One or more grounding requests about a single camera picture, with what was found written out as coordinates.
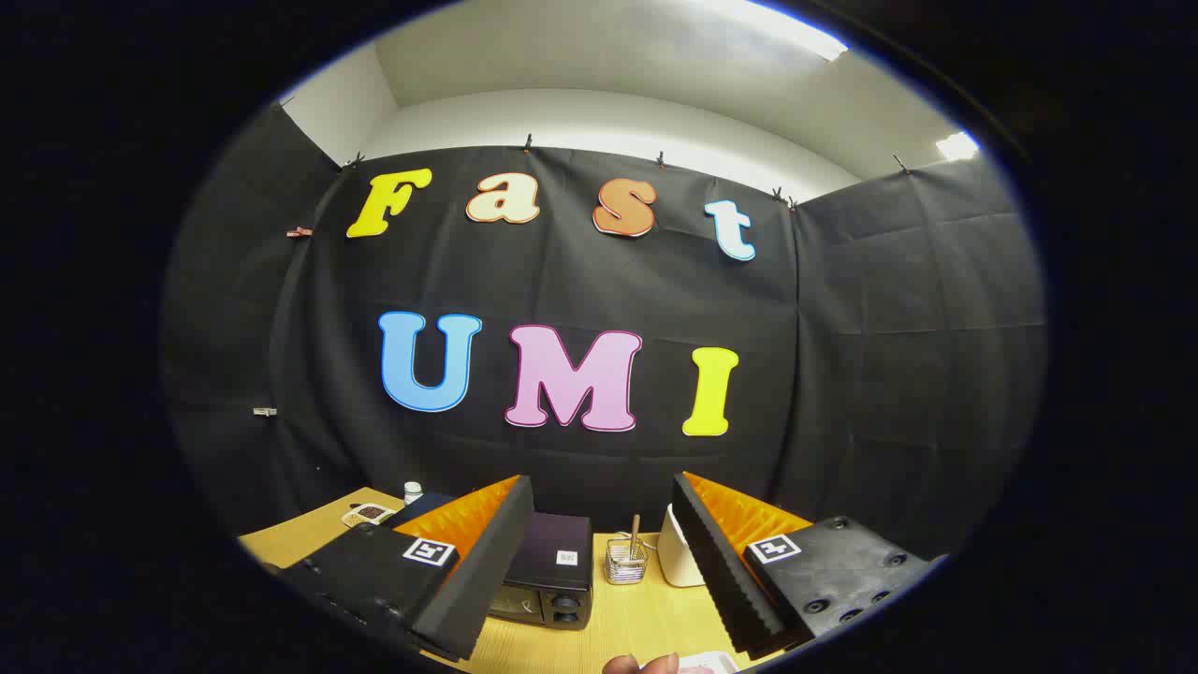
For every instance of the white square plate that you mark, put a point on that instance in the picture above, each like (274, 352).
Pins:
(707, 664)

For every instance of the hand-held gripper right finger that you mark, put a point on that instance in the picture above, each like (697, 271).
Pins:
(716, 562)

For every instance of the white tray of grains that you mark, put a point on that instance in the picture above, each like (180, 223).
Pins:
(370, 514)

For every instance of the white toaster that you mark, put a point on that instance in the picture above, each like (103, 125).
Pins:
(674, 557)

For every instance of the clear utensil holder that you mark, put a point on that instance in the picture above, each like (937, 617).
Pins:
(624, 566)

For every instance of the black backdrop cloth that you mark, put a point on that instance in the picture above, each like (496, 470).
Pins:
(562, 290)

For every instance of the black toaster oven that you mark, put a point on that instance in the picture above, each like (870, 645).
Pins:
(552, 552)

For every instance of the small white bottle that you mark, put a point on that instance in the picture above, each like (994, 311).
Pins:
(413, 491)

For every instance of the wooden stick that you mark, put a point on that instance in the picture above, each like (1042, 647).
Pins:
(635, 529)

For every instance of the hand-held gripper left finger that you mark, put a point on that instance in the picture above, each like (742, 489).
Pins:
(487, 562)

